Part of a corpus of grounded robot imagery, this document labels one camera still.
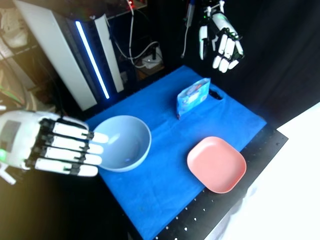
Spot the light blue bowl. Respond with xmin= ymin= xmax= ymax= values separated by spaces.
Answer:
xmin=93 ymin=114 xmax=153 ymax=173

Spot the small black object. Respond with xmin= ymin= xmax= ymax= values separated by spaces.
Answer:
xmin=208 ymin=86 xmax=225 ymax=101

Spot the blue cloth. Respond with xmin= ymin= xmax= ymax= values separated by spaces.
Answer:
xmin=84 ymin=65 xmax=267 ymax=240

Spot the white hanging tool with cable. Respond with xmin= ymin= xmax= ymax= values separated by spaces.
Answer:
xmin=181 ymin=0 xmax=196 ymax=60

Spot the white power strip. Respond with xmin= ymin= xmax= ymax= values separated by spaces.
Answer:
xmin=141 ymin=55 xmax=161 ymax=70

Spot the green cable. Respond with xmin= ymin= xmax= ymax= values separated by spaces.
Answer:
xmin=0 ymin=84 xmax=25 ymax=106

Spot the brown cardboard box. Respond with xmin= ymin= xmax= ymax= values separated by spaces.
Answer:
xmin=136 ymin=62 xmax=166 ymax=81

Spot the white cable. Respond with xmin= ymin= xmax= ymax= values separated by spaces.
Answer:
xmin=109 ymin=0 xmax=161 ymax=68

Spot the white crumpled cloth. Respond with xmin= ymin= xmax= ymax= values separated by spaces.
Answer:
xmin=0 ymin=7 xmax=29 ymax=49

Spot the white tower with blue light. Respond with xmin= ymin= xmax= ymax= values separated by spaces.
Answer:
xmin=13 ymin=0 xmax=125 ymax=112

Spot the pink square plate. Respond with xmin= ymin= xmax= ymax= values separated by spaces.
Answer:
xmin=186 ymin=136 xmax=248 ymax=195

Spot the blue snack bag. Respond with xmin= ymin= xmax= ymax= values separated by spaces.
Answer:
xmin=176 ymin=77 xmax=211 ymax=121

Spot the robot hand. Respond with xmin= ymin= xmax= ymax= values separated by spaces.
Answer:
xmin=198 ymin=12 xmax=245 ymax=74
xmin=0 ymin=109 xmax=110 ymax=178

